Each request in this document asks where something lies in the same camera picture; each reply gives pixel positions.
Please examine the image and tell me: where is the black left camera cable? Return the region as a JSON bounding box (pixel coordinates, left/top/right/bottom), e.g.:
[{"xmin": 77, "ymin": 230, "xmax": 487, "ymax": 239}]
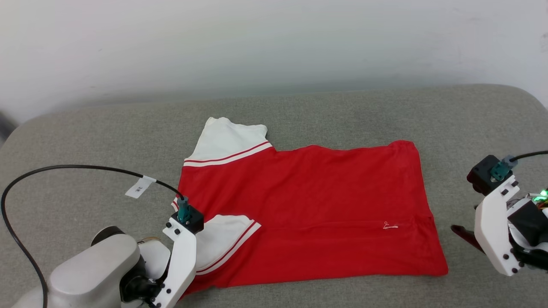
[{"xmin": 0, "ymin": 164, "xmax": 191, "ymax": 308}]

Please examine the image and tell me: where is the red and white shirt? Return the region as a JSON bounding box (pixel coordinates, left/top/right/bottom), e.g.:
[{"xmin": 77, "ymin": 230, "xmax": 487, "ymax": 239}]
[{"xmin": 173, "ymin": 117, "xmax": 449, "ymax": 298}]

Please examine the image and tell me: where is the grey metal pole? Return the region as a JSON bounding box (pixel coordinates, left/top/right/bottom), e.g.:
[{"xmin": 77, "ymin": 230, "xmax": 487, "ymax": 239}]
[{"xmin": 0, "ymin": 109, "xmax": 18, "ymax": 144}]

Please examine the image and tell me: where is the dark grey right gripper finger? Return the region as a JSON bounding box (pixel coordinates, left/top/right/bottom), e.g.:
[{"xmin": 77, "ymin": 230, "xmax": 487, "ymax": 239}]
[{"xmin": 450, "ymin": 225, "xmax": 487, "ymax": 254}]

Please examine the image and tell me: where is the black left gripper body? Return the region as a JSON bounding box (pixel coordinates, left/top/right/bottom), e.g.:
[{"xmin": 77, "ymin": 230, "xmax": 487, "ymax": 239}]
[{"xmin": 120, "ymin": 266, "xmax": 167, "ymax": 307}]

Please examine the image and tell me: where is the white cable label tag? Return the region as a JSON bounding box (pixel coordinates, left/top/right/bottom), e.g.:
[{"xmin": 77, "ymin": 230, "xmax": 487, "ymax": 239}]
[{"xmin": 125, "ymin": 175, "xmax": 157, "ymax": 199}]

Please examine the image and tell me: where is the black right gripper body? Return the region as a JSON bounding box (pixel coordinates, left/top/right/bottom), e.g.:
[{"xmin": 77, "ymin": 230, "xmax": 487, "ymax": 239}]
[{"xmin": 507, "ymin": 190, "xmax": 548, "ymax": 272}]

